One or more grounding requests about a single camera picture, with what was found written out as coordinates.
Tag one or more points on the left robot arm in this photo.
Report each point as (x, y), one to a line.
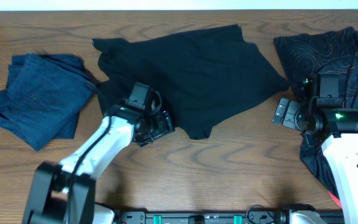
(65, 192)

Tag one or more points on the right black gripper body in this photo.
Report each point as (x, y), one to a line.
(296, 115)

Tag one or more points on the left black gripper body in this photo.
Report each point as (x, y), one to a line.
(155, 128)

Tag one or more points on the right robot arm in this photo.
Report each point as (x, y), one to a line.
(335, 130)

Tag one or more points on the plain black t-shirt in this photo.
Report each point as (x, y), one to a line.
(204, 76)

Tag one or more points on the folded blue garment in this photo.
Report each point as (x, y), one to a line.
(43, 97)

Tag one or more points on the red garment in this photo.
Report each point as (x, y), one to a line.
(335, 199)

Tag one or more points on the black patterned shirt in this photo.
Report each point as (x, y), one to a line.
(304, 55)

